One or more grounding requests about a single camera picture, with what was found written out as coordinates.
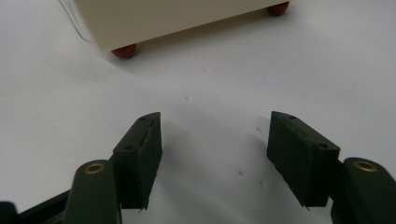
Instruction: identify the clear plastic sheet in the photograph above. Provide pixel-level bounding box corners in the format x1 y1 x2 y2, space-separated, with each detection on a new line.
57 0 95 44

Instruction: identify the cream box with red feet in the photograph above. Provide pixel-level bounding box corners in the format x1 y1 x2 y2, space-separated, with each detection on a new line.
72 0 290 60

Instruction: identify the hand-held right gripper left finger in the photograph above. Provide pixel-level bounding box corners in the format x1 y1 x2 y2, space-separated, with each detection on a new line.
62 111 163 224

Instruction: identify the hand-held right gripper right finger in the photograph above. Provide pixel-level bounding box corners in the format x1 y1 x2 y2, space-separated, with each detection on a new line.
266 110 396 224

